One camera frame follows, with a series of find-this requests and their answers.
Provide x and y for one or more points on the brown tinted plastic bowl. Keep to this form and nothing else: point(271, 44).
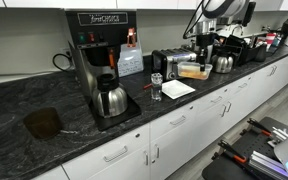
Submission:
point(43, 123)

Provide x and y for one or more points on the clear acrylic sign holder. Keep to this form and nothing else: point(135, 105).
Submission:
point(131, 60)

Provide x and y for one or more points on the orange black clamp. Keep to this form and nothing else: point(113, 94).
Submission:
point(258, 125)
point(231, 152)

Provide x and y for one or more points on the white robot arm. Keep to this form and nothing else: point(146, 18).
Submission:
point(210, 11)

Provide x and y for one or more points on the white kitchen cabinets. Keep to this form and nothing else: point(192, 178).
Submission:
point(158, 148)

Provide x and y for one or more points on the silver black toaster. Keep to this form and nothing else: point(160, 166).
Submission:
point(165, 61)

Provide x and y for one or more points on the black organizer tray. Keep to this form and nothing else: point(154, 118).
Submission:
point(247, 53)

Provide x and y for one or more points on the white square plate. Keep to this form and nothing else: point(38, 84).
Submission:
point(175, 89)

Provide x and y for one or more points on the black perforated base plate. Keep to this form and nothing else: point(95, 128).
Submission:
point(223, 167)

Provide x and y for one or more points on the aluminium extrusion rails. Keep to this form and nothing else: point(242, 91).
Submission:
point(277, 169)

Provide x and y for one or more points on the clear glass grinder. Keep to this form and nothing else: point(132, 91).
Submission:
point(156, 90)

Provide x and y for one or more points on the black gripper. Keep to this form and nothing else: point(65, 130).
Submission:
point(203, 41)

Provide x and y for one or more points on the clear plastic bowl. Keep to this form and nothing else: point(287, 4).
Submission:
point(193, 66)

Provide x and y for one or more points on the steel coffee carafe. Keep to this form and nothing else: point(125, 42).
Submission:
point(109, 97)

